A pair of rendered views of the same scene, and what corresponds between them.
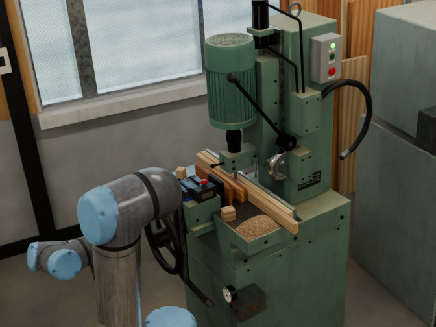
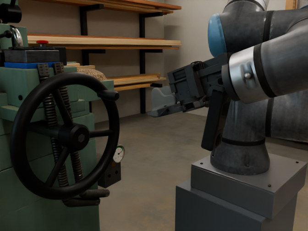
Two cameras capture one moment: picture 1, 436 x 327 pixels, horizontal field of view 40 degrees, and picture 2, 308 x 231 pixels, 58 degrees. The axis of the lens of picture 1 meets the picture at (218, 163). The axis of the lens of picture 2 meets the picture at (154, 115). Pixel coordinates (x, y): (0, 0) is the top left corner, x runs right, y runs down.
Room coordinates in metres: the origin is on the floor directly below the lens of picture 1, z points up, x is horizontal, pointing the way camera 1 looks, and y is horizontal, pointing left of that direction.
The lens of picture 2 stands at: (1.90, 0.86, 1.00)
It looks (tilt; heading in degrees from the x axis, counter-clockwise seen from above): 13 degrees down; 247
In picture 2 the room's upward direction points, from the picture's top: straight up
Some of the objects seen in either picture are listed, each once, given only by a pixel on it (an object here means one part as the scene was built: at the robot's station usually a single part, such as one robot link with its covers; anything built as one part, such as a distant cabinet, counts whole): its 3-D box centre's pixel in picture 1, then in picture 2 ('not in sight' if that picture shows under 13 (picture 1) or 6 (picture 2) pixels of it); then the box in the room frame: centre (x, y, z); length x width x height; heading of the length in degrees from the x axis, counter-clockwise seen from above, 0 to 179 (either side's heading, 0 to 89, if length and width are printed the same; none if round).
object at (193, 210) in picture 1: (196, 204); (39, 84); (1.89, 0.09, 0.91); 0.15 x 0.14 x 0.09; 31
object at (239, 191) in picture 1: (225, 183); not in sight; (2.00, -0.02, 0.93); 0.23 x 0.01 x 0.06; 31
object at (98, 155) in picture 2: (247, 302); (101, 169); (1.71, -0.08, 0.58); 0.12 x 0.08 x 0.08; 121
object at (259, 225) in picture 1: (257, 223); (86, 74); (1.73, -0.12, 0.92); 0.14 x 0.09 x 0.04; 121
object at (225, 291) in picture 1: (231, 295); (114, 155); (1.67, -0.02, 0.65); 0.06 x 0.04 x 0.08; 31
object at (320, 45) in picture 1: (326, 58); not in sight; (2.05, -0.41, 1.40); 0.10 x 0.06 x 0.16; 121
